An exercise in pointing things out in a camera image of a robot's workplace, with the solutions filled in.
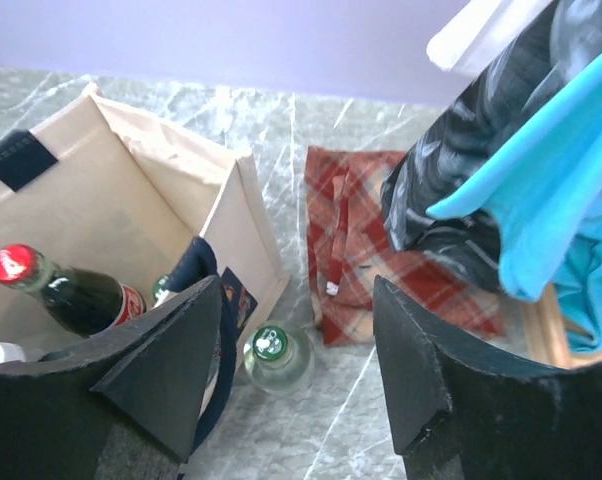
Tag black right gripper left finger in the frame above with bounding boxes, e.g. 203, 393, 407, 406
0, 276, 222, 479

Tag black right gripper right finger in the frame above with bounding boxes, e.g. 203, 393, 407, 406
373, 277, 602, 479

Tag cola bottle red cap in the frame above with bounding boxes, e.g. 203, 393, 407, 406
0, 244, 146, 338

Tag clear green-capped glass bottle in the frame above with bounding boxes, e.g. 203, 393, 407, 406
243, 323, 315, 395

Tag beige canvas tote bag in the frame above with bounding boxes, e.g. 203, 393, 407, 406
0, 84, 289, 443

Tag wooden clothes rack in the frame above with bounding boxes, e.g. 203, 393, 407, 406
522, 284, 602, 369

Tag Pocari bottle blue cap left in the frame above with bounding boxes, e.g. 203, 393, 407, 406
0, 342, 43, 364

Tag red plaid folded cloth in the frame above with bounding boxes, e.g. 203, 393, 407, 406
304, 146, 506, 346

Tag turquoise t-shirt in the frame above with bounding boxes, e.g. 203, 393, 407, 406
427, 53, 602, 354

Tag white garment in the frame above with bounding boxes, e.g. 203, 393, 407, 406
426, 0, 551, 77

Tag dark floral shirt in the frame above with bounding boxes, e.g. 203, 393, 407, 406
381, 1, 602, 294

